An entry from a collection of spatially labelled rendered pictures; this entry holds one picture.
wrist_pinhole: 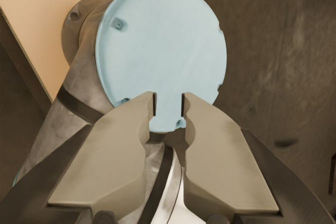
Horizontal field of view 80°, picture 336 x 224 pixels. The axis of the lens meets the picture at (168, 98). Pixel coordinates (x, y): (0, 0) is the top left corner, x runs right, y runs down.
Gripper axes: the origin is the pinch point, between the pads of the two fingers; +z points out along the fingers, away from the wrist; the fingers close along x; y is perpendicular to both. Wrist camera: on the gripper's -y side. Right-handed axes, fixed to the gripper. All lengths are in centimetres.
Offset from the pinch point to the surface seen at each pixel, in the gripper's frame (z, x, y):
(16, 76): 34, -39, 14
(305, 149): 98, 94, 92
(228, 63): 70, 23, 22
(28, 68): 34, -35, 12
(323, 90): 110, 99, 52
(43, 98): 34, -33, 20
